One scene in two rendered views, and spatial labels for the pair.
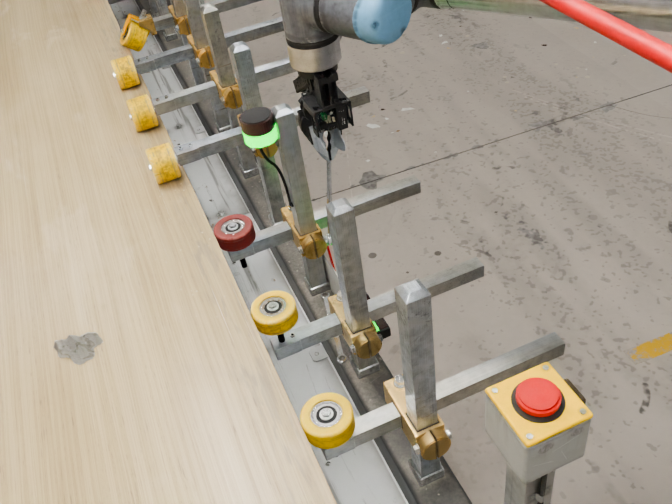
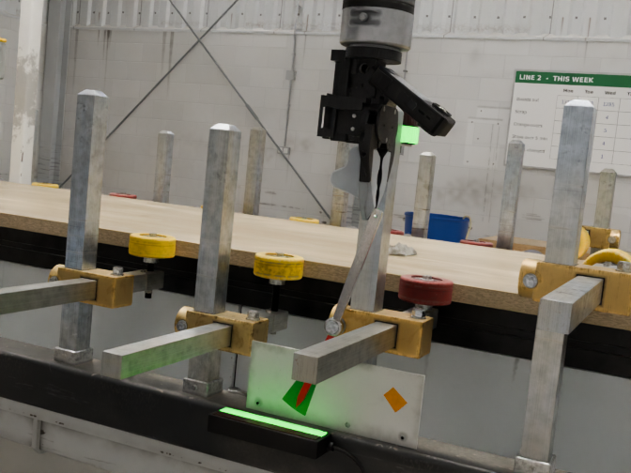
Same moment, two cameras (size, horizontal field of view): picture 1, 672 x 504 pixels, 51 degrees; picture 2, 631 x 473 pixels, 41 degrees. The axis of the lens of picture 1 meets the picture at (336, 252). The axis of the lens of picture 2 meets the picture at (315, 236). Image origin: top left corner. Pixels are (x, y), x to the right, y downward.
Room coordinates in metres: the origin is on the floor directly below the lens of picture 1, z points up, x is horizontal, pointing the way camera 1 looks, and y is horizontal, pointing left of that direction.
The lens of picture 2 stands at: (1.79, -0.87, 1.07)
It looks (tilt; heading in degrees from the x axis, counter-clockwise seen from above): 5 degrees down; 131
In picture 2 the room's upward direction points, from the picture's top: 6 degrees clockwise
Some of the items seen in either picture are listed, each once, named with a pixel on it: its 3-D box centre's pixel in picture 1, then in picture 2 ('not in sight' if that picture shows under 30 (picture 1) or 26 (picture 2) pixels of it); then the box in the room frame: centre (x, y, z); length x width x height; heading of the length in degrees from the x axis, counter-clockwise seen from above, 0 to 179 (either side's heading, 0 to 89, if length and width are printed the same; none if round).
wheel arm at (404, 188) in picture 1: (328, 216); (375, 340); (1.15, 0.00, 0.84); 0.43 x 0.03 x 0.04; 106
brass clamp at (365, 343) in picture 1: (354, 324); (221, 329); (0.88, -0.01, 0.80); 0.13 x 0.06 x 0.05; 16
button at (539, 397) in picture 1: (538, 399); not in sight; (0.37, -0.16, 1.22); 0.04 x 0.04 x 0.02
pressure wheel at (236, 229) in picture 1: (238, 245); (423, 312); (1.10, 0.19, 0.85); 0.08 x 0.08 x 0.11
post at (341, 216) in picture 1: (355, 308); (211, 284); (0.86, -0.02, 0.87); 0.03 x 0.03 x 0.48; 16
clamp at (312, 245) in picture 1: (302, 231); (380, 328); (1.12, 0.06, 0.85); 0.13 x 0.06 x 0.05; 16
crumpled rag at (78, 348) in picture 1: (76, 342); (397, 248); (0.85, 0.47, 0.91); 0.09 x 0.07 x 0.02; 60
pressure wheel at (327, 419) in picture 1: (330, 433); (150, 265); (0.62, 0.06, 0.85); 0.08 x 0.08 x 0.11
